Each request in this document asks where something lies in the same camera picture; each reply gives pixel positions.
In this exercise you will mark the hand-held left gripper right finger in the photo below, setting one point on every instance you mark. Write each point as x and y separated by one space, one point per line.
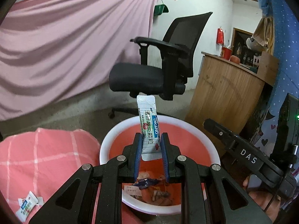
164 149

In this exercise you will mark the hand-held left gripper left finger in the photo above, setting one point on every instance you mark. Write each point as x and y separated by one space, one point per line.
139 149

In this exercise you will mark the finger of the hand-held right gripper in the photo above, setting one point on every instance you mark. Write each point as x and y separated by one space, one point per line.
217 130

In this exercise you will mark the red basin with white rim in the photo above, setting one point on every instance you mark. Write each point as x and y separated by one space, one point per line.
121 140

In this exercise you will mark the white sachet with blue label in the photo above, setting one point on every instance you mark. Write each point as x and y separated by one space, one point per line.
148 126

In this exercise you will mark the person's right hand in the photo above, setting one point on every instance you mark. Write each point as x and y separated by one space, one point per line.
261 203

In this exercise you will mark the wooden cabinet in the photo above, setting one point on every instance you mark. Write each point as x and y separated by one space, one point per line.
222 93

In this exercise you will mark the white paper slip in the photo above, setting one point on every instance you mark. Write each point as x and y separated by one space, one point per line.
132 190

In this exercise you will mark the orange snack wrapper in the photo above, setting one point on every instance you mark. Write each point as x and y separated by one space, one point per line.
161 197

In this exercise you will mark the black office chair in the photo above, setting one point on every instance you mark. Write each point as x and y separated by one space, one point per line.
135 79

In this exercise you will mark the orange fruit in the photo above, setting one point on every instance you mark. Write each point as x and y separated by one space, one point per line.
234 59

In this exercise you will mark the red cup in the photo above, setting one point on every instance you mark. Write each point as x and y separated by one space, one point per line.
226 52

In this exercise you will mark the red hanging ornament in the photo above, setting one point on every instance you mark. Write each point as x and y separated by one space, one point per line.
219 36

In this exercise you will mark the beige hanging bag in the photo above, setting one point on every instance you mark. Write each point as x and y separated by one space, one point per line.
262 35

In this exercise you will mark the blue dotted curtain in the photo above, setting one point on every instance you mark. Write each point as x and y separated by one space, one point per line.
287 39

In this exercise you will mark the torn white sachet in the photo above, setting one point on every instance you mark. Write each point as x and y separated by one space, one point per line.
26 205

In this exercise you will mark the pink hanging cloth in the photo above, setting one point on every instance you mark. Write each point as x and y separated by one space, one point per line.
70 39

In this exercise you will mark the green hanging dustpan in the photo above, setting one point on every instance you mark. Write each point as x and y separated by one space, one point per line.
161 9

